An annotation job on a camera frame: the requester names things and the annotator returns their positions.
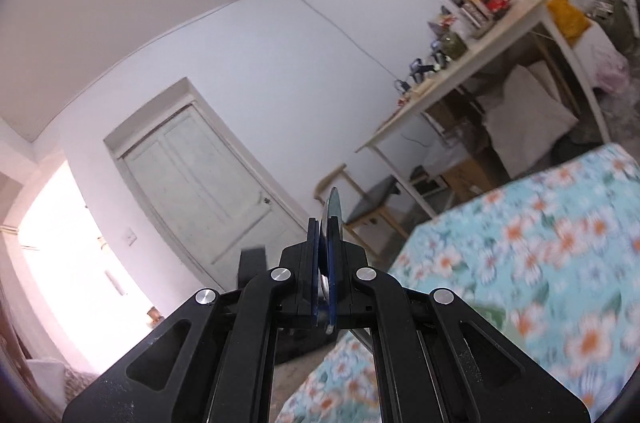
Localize cardboard box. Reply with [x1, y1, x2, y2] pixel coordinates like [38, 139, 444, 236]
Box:
[442, 153, 501, 199]

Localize green-filled glass jar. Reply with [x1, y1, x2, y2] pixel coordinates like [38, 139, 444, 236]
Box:
[439, 30, 468, 59]

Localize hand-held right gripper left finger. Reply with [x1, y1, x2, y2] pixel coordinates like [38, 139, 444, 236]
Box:
[62, 217, 321, 423]

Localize pink plastic bag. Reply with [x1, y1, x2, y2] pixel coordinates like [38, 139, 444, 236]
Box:
[595, 48, 631, 91]

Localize black speaker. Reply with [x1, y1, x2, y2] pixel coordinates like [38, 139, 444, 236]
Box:
[239, 247, 267, 291]

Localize white panel door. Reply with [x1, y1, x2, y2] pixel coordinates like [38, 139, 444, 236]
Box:
[104, 77, 311, 291]

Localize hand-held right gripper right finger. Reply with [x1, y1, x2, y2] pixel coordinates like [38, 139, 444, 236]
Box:
[330, 215, 591, 423]

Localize white table wooden top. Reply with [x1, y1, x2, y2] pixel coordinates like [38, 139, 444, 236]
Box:
[355, 0, 613, 234]

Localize wooden chair black seat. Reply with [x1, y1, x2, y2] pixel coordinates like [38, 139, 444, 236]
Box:
[314, 163, 411, 261]

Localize small black oven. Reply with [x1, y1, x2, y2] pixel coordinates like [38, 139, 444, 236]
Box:
[410, 166, 448, 199]

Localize black devices on table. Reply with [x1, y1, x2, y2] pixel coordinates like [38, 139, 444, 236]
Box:
[407, 58, 446, 81]

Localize yellow plastic bag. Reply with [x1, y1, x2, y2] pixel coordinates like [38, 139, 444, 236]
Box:
[546, 0, 591, 44]

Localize floral tablecloth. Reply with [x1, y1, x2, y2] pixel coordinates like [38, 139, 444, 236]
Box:
[272, 143, 640, 423]

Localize white cloth sack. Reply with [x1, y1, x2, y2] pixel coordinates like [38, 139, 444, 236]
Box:
[485, 63, 581, 179]

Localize metal canister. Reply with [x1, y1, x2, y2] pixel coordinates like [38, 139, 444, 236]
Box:
[462, 0, 493, 29]

